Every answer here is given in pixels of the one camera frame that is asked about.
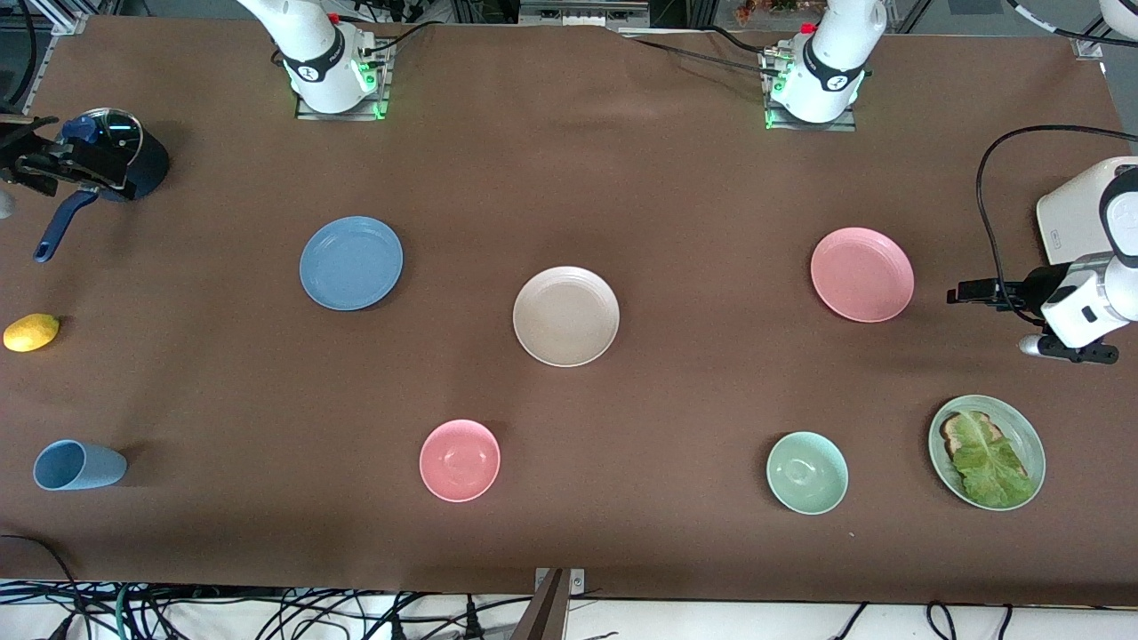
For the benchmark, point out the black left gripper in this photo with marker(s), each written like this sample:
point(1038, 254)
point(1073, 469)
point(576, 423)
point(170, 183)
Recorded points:
point(1029, 291)

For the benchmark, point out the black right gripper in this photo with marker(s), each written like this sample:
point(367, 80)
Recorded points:
point(43, 164)

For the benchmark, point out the pink plate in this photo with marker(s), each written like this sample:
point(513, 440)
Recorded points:
point(862, 276)

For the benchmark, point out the blue plate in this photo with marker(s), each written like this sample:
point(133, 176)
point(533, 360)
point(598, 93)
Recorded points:
point(351, 264)

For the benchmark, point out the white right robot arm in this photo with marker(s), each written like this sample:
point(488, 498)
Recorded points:
point(311, 53)

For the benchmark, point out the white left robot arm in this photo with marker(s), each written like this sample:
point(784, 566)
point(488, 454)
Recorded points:
point(831, 53)

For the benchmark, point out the glass lid with blue knob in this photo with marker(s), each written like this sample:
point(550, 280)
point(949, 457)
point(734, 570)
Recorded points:
point(120, 138)

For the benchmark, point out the blue saucepan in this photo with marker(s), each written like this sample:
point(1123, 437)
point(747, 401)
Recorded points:
point(151, 164)

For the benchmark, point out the white appliance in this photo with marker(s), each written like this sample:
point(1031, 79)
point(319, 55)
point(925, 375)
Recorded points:
point(1071, 218)

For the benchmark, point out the lettuce on toast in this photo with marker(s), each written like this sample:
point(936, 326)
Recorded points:
point(956, 433)

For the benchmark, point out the green plate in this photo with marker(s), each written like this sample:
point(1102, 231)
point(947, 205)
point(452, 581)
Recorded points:
point(942, 462)

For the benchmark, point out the green lettuce leaf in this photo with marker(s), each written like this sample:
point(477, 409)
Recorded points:
point(991, 467)

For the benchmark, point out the yellow lemon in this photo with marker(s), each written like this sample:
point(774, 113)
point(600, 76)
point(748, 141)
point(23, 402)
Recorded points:
point(31, 332)

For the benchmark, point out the green bowl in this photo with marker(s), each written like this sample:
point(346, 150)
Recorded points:
point(807, 473)

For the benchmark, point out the blue cup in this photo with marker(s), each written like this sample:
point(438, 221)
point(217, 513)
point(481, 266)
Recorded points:
point(80, 467)

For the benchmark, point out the beige plate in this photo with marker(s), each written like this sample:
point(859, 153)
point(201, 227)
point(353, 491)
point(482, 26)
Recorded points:
point(566, 316)

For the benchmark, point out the pink bowl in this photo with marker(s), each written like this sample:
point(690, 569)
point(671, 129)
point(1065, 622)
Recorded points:
point(460, 460)

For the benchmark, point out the aluminium frame bar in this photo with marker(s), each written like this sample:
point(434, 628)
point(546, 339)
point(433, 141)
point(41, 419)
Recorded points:
point(67, 9)

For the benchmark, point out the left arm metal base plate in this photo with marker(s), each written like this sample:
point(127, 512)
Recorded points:
point(809, 126)

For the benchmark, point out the metal corner bracket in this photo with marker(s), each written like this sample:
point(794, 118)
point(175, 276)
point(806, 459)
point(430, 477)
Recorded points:
point(1089, 49)

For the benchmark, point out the grey metal frame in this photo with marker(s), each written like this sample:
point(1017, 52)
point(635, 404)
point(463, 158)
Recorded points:
point(582, 11)

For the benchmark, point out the small metal bracket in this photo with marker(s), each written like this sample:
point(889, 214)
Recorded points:
point(578, 582)

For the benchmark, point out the dark camera pole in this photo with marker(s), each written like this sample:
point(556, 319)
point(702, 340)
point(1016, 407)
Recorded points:
point(544, 613)

